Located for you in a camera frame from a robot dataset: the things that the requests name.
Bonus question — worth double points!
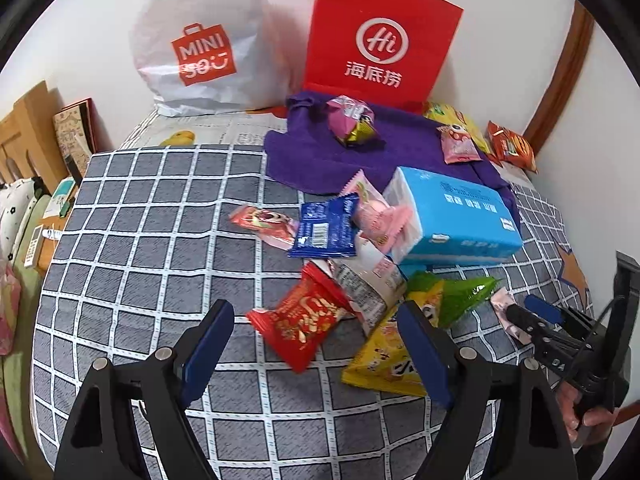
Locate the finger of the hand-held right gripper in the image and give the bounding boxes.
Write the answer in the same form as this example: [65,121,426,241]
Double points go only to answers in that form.
[504,304,557,349]
[524,293,597,342]

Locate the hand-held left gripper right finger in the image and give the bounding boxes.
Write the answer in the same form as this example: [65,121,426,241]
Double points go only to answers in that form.
[396,300,583,480]

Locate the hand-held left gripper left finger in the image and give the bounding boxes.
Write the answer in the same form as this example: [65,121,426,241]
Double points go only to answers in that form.
[54,299,236,480]

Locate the pale pink snack packet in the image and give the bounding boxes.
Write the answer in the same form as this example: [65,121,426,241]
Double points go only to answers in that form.
[490,290,533,346]

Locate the red pink snack packet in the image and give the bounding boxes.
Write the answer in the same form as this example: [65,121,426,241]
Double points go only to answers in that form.
[228,205,301,251]

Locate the pink peach snack packet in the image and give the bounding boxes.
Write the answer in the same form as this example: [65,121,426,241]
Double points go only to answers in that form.
[342,171,413,255]

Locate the person's right hand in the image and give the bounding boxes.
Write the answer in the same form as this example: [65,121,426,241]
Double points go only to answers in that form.
[559,384,620,449]

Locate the yellow snack packet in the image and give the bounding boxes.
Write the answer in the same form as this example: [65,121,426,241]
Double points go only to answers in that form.
[341,305,428,398]

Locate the green snack packet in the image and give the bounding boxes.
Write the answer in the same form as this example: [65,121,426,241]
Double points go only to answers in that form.
[406,270,503,331]

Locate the white snack packet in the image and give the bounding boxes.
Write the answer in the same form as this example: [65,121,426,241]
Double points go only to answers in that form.
[310,240,407,338]

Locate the grey checked bedsheet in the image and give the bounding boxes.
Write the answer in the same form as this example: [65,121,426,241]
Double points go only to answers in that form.
[30,140,601,480]

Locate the blue tissue pack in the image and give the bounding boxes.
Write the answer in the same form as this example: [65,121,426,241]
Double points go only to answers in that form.
[382,166,523,266]

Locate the blue snack packet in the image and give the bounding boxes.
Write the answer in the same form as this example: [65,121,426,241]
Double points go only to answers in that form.
[287,194,361,260]

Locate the orange chip bag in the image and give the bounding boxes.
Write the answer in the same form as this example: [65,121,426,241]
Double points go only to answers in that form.
[486,121,538,175]

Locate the small pink cartoon packet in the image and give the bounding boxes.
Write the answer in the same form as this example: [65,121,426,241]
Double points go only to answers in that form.
[437,122,483,165]

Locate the white remote control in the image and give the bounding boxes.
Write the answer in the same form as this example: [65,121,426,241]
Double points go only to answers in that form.
[24,225,46,267]

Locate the pink cloth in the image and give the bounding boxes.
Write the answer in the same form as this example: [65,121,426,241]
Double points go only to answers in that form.
[0,260,23,356]

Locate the teal white box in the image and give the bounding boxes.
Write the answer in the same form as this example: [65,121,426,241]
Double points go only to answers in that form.
[42,180,81,218]

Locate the white printed cloth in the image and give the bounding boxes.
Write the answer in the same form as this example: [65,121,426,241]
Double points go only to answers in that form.
[117,107,296,151]

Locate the purple towel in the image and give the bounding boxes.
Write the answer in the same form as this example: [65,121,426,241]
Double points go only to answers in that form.
[263,91,518,221]

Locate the yellow chip bag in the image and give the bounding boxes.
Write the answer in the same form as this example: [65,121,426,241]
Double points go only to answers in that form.
[424,102,493,156]

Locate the flower print pillow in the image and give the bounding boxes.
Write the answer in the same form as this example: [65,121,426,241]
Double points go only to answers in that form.
[0,177,51,261]

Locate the wooden headboard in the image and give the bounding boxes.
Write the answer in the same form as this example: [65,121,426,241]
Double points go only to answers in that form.
[515,0,596,151]
[0,80,63,196]

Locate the purple snack packet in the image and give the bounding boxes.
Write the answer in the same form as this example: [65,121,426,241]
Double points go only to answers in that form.
[326,95,378,148]

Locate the patterned book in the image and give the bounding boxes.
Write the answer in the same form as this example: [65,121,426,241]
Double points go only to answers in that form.
[52,99,101,181]

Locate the white plastic shopping bag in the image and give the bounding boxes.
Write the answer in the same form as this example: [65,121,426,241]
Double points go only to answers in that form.
[129,0,301,118]

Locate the red paper shopping bag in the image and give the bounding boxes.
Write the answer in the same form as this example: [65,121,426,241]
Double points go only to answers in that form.
[302,0,465,113]

